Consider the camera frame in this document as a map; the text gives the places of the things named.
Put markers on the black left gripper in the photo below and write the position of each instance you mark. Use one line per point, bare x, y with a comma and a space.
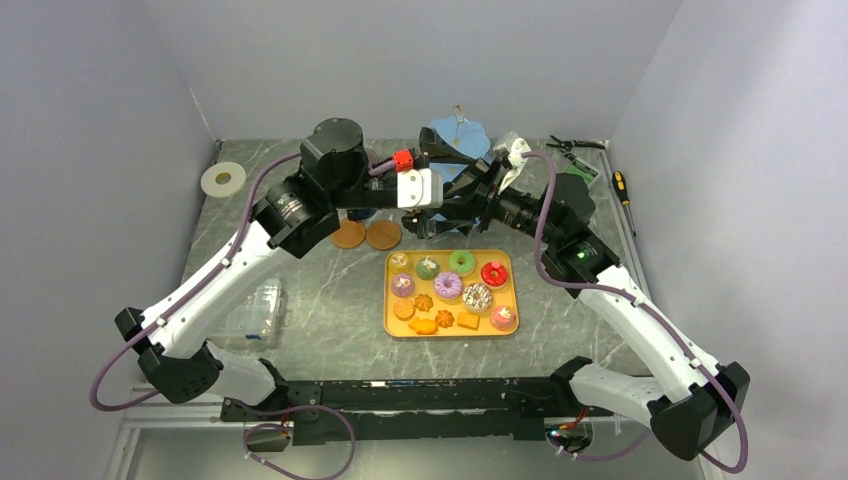
435, 152

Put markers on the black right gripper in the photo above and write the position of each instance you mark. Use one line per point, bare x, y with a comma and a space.
478, 194

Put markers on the green frosted donut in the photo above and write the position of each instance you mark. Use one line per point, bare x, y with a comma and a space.
462, 262

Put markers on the blue three-tier cake stand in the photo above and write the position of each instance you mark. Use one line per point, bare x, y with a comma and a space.
468, 136

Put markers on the purple sprinkled donut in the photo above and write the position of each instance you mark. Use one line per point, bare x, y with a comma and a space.
448, 286

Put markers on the red frosted donut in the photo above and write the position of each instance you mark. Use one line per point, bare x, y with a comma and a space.
494, 275

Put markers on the chocolate white sprinkled donut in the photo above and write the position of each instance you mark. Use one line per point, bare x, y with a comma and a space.
477, 297

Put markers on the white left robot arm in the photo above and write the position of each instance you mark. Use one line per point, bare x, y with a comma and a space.
171, 338

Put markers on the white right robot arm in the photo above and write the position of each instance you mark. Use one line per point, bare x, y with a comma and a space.
691, 403

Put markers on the green cupcake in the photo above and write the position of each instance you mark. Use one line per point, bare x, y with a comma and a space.
427, 268

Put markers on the right wooden coaster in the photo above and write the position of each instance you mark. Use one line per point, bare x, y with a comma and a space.
383, 235

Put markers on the wooden coaster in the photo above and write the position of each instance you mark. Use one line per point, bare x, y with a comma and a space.
383, 235
349, 235

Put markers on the yellow cupcake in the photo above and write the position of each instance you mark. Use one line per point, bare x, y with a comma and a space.
399, 262

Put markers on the purple cupcake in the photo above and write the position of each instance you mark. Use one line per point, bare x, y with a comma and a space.
402, 285

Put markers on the dark blue mug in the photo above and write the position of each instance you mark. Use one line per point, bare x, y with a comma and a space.
358, 215

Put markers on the yellow serving tray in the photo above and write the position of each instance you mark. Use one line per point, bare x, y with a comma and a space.
502, 296

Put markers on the left wooden coaster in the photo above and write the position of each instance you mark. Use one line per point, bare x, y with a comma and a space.
349, 235

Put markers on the round orange cookie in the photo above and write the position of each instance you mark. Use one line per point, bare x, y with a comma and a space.
403, 309

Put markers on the dark orange swirl cookie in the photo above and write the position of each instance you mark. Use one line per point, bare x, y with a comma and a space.
444, 319

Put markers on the orange fish-shaped cookie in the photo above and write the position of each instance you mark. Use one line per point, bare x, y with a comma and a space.
423, 326

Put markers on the black pliers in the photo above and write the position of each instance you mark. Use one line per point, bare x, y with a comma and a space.
567, 146

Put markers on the square cracker biscuit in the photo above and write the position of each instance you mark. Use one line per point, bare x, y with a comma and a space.
468, 321

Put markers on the green white electronic box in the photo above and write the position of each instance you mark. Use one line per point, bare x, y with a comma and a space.
588, 173

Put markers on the pink cupcake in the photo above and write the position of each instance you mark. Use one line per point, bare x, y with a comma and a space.
503, 318

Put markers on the yellow black screwdriver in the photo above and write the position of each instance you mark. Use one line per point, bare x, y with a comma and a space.
622, 194

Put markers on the clear plastic screw box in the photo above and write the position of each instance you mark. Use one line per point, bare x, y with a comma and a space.
255, 323

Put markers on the white tape roll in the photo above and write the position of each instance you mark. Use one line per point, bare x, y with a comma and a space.
223, 180

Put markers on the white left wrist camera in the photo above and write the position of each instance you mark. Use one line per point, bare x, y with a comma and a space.
416, 187

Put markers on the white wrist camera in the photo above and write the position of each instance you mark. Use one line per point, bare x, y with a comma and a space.
509, 150
416, 187

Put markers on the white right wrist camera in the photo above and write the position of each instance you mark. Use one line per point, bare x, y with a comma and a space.
509, 150

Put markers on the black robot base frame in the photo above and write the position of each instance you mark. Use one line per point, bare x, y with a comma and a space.
319, 412

